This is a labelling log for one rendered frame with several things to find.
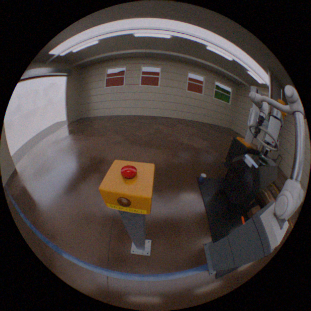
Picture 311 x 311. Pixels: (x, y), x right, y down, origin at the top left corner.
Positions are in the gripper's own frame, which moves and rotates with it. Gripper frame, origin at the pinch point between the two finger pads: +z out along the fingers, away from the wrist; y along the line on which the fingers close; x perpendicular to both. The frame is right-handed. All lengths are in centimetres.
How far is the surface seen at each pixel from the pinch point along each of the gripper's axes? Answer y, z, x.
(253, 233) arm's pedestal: -8, 60, -62
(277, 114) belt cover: 55, -70, 5
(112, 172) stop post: -96, 52, -41
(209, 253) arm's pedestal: 17, 123, -54
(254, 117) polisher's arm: 89, -67, 79
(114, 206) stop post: -94, 57, -47
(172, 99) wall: 15, -74, 613
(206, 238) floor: 18, 122, -31
